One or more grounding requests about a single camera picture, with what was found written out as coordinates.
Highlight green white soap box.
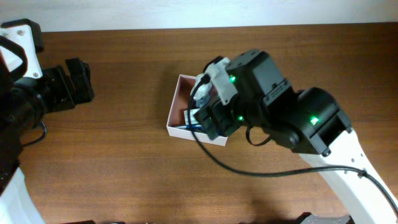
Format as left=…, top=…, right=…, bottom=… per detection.
left=183, top=108, right=200, bottom=125

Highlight blue disposable razor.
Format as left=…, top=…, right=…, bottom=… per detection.
left=186, top=124, right=203, bottom=130

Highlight clear pump soap bottle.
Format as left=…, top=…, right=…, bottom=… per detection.
left=190, top=73, right=213, bottom=108

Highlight blue white toothbrush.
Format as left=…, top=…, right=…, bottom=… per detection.
left=173, top=125, right=188, bottom=129

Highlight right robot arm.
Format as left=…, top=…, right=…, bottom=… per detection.
left=188, top=49, right=397, bottom=223

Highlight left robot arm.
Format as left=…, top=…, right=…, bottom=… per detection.
left=1, top=19, right=95, bottom=223

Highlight white cardboard box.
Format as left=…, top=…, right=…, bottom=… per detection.
left=166, top=73, right=228, bottom=147

